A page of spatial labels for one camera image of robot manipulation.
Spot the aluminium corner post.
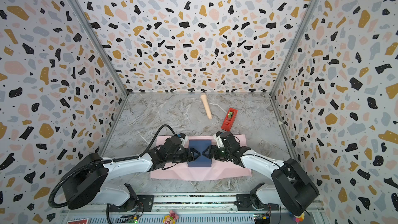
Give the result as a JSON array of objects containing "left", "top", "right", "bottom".
[
  {"left": 67, "top": 0, "right": 129, "bottom": 97},
  {"left": 270, "top": 0, "right": 319, "bottom": 97}
]

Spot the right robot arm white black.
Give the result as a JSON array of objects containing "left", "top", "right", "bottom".
[{"left": 202, "top": 132, "right": 319, "bottom": 217}]

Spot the beige toy microphone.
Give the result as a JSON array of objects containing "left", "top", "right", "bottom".
[{"left": 200, "top": 93, "right": 212, "bottom": 120}]

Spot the navy blue gift box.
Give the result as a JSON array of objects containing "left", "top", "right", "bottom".
[{"left": 188, "top": 140, "right": 212, "bottom": 168}]

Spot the aluminium corner post left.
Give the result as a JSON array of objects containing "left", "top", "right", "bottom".
[{"left": 67, "top": 0, "right": 129, "bottom": 97}]

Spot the black corrugated cable hose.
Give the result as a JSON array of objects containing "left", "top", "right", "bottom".
[{"left": 48, "top": 124, "right": 178, "bottom": 209}]

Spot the red tape dispenser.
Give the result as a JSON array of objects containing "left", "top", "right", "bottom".
[{"left": 221, "top": 108, "right": 238, "bottom": 131}]

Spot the pink wrapping paper sheet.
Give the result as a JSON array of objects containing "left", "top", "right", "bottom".
[{"left": 150, "top": 134, "right": 252, "bottom": 181}]

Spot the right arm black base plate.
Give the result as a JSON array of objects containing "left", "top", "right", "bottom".
[{"left": 234, "top": 194, "right": 280, "bottom": 212}]

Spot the pink yellow flower toy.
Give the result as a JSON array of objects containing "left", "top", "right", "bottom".
[{"left": 162, "top": 210, "right": 179, "bottom": 224}]

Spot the aluminium corner post right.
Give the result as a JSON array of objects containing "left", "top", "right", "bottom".
[{"left": 270, "top": 0, "right": 319, "bottom": 97}]

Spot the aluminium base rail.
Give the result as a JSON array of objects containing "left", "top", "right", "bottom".
[{"left": 60, "top": 191, "right": 327, "bottom": 224}]

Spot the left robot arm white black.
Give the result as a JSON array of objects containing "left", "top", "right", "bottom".
[{"left": 61, "top": 136, "right": 201, "bottom": 211}]

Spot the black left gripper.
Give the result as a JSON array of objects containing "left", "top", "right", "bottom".
[{"left": 166, "top": 147, "right": 201, "bottom": 163}]

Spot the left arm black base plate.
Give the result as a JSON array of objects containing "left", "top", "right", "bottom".
[{"left": 109, "top": 195, "right": 154, "bottom": 214}]

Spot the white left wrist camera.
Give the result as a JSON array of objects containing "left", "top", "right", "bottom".
[{"left": 177, "top": 133, "right": 189, "bottom": 146}]

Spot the rainbow flower toy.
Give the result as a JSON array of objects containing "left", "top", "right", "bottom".
[{"left": 291, "top": 213, "right": 305, "bottom": 224}]

